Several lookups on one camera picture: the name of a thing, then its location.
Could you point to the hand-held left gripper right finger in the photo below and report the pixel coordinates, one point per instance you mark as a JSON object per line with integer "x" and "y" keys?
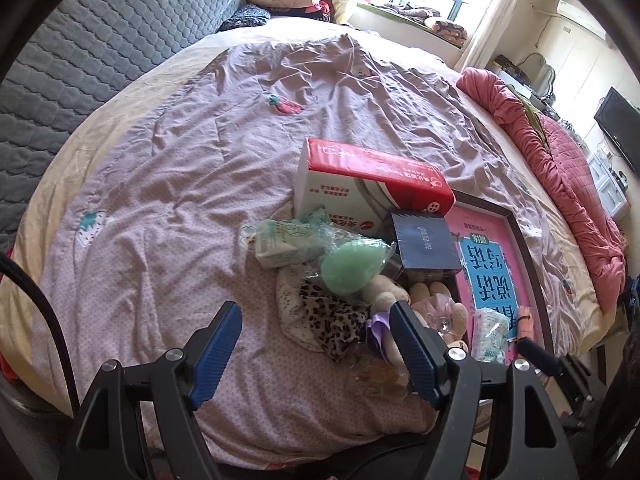
{"x": 415, "y": 355}

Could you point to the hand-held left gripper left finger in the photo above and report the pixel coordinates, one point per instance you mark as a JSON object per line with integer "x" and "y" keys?
{"x": 220, "y": 352}

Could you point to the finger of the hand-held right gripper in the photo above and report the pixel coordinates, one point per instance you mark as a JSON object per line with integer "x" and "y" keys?
{"x": 540, "y": 357}
{"x": 585, "y": 390}

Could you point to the purple hair accessory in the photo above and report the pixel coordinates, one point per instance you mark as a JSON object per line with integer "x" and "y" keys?
{"x": 377, "y": 332}

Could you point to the pale plush toy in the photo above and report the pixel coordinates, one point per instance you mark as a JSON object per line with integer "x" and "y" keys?
{"x": 382, "y": 295}

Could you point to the leopard print scrunchie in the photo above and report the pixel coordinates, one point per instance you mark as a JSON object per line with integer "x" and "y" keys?
{"x": 325, "y": 320}

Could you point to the dark-framed tray with pink print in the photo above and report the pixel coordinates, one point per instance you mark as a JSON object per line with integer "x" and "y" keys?
{"x": 500, "y": 260}

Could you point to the green egg-shaped sponge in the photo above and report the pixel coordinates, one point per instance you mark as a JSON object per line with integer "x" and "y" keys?
{"x": 350, "y": 270}

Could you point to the green and white tissue packet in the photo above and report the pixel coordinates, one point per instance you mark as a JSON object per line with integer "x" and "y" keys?
{"x": 285, "y": 240}

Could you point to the crumpled clear plastic wrap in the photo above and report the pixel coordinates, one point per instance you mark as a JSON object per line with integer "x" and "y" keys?
{"x": 375, "y": 380}

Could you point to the pink flower hair accessory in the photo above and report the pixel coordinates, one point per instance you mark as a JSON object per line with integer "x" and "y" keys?
{"x": 440, "y": 312}

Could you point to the white wipes packet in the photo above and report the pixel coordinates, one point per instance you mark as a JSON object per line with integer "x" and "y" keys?
{"x": 490, "y": 335}

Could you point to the cream floral cloth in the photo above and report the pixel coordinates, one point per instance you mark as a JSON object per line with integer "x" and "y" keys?
{"x": 290, "y": 305}

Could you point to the dark bag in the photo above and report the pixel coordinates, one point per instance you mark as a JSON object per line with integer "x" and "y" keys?
{"x": 630, "y": 292}

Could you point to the dark blue box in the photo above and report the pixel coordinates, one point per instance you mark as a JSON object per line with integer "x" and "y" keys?
{"x": 425, "y": 240}

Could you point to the purple printed bedspread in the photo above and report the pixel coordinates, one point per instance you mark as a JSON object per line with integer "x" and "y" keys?
{"x": 175, "y": 185}

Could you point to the white drawer unit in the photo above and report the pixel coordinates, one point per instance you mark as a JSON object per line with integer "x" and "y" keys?
{"x": 607, "y": 185}

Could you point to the red and white cardboard box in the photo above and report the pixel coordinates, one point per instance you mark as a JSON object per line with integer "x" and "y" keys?
{"x": 345, "y": 180}

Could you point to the pink quilt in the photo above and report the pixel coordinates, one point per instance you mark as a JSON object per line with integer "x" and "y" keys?
{"x": 555, "y": 160}

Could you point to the black television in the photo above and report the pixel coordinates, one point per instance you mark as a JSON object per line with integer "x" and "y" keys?
{"x": 617, "y": 125}

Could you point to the cream bed sheet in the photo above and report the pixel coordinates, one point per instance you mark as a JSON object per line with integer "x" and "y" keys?
{"x": 60, "y": 155}

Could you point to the grey quilted headboard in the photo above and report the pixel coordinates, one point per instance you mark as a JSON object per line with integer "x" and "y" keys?
{"x": 100, "y": 50}

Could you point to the clothes pile on windowsill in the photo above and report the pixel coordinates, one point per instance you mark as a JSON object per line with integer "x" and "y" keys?
{"x": 440, "y": 27}

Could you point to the dark patterned pillow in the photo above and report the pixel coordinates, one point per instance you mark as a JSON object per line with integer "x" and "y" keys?
{"x": 245, "y": 17}

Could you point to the white air conditioner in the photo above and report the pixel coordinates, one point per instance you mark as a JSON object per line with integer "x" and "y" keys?
{"x": 580, "y": 17}

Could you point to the cream curtain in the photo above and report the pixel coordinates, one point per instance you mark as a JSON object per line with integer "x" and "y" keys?
{"x": 500, "y": 15}

